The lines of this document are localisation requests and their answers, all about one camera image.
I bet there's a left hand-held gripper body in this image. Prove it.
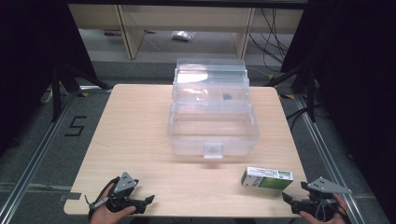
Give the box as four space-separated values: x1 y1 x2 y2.
105 171 148 216

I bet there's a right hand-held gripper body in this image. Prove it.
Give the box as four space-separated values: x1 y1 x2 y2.
290 175 353 222

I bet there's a green and white carton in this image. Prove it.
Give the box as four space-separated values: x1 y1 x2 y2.
240 166 294 191

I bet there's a clear plastic storage box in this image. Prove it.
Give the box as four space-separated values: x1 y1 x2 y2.
166 58 261 160

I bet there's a person's right hand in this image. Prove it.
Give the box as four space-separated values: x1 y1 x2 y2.
298 193 350 224

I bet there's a person's left hand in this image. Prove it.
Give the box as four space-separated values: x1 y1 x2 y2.
89 184 137 224

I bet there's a black metal stand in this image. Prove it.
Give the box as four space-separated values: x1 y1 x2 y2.
263 63 321 123
50 63 112 123

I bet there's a dark curtain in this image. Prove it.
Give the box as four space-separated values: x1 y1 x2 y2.
280 0 396 216
0 0 98 158

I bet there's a clear plastic bag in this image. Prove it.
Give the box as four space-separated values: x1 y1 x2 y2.
171 30 196 42

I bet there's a grey cord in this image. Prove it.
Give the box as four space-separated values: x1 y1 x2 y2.
313 199 332 220

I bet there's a black cable loop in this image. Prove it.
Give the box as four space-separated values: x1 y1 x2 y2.
88 175 121 222

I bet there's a metal floor rail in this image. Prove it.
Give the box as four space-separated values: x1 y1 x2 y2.
0 91 78 224
294 93 364 224

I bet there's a black floor cable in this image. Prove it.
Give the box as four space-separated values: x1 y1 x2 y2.
285 104 323 131

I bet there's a white floor cable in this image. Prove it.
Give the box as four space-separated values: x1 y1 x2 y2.
39 88 54 105

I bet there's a bundle of black cables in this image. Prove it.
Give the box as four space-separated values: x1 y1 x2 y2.
247 7 290 65

